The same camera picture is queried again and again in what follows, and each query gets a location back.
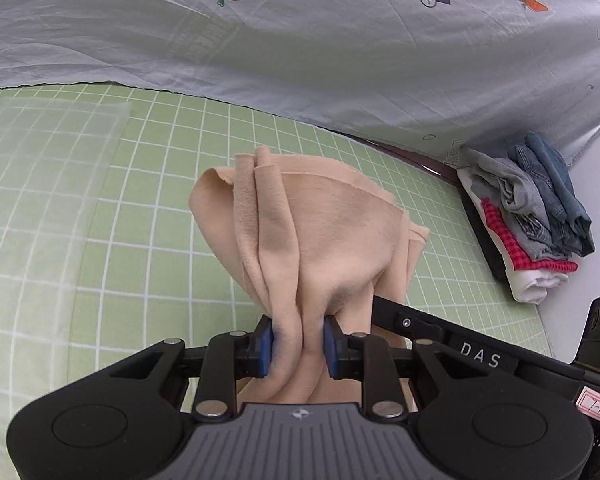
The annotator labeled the blue denim garment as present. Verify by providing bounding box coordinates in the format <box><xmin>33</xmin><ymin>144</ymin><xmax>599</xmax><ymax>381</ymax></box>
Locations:
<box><xmin>507</xmin><ymin>132</ymin><xmax>595</xmax><ymax>257</ymax></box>

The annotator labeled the red knitted garment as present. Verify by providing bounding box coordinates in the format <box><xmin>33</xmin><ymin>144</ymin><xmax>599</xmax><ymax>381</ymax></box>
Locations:
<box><xmin>480</xmin><ymin>198</ymin><xmax>579</xmax><ymax>274</ymax></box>

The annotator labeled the beige long-sleeve garment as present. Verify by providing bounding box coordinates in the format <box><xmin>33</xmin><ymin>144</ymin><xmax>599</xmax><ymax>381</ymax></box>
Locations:
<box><xmin>189</xmin><ymin>148</ymin><xmax>429</xmax><ymax>404</ymax></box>

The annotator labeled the grey folded garment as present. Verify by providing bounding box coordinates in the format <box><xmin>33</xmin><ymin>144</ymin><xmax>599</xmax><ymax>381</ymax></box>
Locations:
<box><xmin>462</xmin><ymin>148</ymin><xmax>571</xmax><ymax>261</ymax></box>

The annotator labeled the green grid cutting mat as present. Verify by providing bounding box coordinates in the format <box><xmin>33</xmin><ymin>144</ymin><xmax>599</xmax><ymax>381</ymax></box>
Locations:
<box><xmin>0</xmin><ymin>84</ymin><xmax>550</xmax><ymax>479</ymax></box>

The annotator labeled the grey printed bed sheet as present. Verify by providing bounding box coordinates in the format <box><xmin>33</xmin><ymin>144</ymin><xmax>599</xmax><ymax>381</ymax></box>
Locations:
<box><xmin>0</xmin><ymin>0</ymin><xmax>600</xmax><ymax>159</ymax></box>

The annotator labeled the translucent zipper storage bag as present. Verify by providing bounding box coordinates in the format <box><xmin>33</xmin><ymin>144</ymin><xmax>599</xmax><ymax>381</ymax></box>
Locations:
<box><xmin>0</xmin><ymin>98</ymin><xmax>131</xmax><ymax>443</ymax></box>

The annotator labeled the white folded garment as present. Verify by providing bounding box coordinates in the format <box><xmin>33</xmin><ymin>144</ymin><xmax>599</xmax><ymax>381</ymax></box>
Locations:
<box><xmin>457</xmin><ymin>169</ymin><xmax>569</xmax><ymax>306</ymax></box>

